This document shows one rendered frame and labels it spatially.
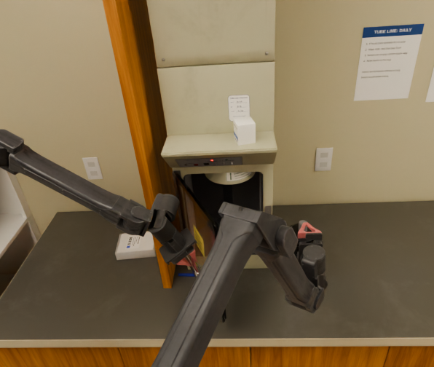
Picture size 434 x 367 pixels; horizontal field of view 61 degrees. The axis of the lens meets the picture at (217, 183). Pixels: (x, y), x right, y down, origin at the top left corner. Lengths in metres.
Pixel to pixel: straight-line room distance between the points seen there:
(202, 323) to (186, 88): 0.69
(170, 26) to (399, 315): 1.12
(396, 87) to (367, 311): 0.85
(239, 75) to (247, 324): 0.78
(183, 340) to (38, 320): 0.98
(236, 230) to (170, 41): 0.61
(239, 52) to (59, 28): 0.79
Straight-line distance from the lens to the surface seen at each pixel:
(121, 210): 0.97
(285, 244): 0.66
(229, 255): 0.58
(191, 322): 0.56
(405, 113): 1.70
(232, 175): 1.21
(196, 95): 1.07
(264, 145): 1.03
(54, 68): 1.65
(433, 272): 1.58
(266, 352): 1.38
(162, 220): 0.98
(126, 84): 1.00
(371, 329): 1.33
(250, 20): 1.02
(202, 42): 1.03
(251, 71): 1.05
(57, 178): 1.02
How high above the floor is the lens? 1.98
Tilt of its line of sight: 33 degrees down
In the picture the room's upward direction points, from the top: 5 degrees counter-clockwise
